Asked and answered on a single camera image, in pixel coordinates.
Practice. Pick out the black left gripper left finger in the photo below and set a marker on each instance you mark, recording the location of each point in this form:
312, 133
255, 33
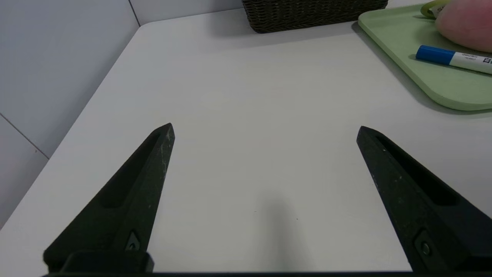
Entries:
127, 207

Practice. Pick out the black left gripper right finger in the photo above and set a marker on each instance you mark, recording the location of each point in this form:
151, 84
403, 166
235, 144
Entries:
415, 215

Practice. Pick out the white marker with blue cap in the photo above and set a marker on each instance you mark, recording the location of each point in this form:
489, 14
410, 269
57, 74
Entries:
453, 58

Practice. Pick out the pink plush peach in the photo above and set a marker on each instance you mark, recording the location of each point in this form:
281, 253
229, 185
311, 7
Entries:
469, 23

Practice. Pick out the dark brown wicker basket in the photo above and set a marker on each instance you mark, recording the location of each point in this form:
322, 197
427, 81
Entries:
307, 15

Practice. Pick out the light green plastic tray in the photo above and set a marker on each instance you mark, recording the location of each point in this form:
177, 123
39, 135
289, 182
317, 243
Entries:
403, 38

